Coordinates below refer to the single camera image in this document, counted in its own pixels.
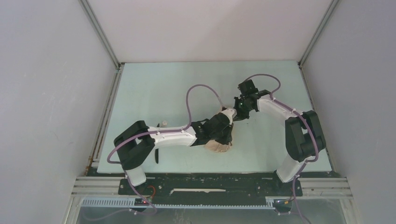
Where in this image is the beige cloth napkin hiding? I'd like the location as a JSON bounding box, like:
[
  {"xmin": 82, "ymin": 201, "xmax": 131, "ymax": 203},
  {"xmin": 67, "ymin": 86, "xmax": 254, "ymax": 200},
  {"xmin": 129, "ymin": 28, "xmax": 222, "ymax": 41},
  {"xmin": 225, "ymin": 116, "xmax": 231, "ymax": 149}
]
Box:
[{"xmin": 205, "ymin": 110, "xmax": 233, "ymax": 153}]

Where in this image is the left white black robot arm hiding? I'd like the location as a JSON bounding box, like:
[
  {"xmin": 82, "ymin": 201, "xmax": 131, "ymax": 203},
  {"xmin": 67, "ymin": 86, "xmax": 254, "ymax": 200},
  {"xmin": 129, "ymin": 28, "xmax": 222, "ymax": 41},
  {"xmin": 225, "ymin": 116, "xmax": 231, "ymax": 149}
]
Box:
[{"xmin": 113, "ymin": 109, "xmax": 235, "ymax": 194}]

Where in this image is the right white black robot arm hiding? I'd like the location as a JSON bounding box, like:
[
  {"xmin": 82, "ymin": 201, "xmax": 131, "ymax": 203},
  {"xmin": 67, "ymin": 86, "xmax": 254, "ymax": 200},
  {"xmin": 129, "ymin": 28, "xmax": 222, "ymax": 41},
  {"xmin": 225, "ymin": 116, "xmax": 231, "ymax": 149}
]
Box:
[{"xmin": 234, "ymin": 91, "xmax": 326, "ymax": 195}]

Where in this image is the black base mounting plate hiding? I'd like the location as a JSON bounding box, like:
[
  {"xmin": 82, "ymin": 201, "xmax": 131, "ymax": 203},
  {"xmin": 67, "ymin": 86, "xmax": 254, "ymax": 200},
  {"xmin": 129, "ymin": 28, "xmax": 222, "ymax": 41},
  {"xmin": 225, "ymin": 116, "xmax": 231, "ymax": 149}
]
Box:
[{"xmin": 118, "ymin": 173, "xmax": 303, "ymax": 205}]

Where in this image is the black knife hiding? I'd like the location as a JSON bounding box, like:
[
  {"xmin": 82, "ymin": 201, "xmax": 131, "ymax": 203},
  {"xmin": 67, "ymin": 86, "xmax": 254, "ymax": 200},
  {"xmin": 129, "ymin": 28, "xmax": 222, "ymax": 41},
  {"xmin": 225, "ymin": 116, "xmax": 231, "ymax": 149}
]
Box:
[{"xmin": 155, "ymin": 123, "xmax": 160, "ymax": 164}]

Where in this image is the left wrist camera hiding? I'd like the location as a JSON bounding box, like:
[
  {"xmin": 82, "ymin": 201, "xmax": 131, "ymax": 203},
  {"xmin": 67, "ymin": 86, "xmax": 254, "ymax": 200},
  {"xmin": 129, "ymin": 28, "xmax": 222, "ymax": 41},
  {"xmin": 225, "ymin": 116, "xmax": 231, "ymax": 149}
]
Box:
[{"xmin": 220, "ymin": 107, "xmax": 237, "ymax": 125}]

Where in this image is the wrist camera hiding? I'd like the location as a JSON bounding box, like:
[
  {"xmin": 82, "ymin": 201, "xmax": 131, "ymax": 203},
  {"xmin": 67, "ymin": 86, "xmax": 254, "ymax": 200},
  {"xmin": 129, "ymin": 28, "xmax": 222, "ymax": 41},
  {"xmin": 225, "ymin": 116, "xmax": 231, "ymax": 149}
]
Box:
[
  {"xmin": 238, "ymin": 79, "xmax": 258, "ymax": 97},
  {"xmin": 220, "ymin": 107, "xmax": 237, "ymax": 125}
]

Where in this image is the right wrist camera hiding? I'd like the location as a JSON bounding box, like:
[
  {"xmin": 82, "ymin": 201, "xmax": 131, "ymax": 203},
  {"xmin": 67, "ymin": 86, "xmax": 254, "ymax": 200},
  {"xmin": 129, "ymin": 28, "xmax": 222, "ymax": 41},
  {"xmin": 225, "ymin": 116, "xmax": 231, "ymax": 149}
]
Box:
[{"xmin": 238, "ymin": 79, "xmax": 258, "ymax": 97}]

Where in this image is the aluminium frame rail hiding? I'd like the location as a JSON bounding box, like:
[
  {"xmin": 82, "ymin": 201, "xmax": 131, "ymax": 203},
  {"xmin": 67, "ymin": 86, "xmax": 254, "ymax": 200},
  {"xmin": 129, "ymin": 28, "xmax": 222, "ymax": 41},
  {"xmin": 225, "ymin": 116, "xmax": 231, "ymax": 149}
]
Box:
[{"xmin": 72, "ymin": 176, "xmax": 353, "ymax": 199}]

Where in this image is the white slotted cable duct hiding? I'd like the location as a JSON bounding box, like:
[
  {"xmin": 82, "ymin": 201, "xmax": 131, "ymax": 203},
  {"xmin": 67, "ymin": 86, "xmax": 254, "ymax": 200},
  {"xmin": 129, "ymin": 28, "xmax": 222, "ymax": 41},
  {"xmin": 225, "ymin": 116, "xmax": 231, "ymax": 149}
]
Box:
[{"xmin": 81, "ymin": 197, "xmax": 275, "ymax": 210}]

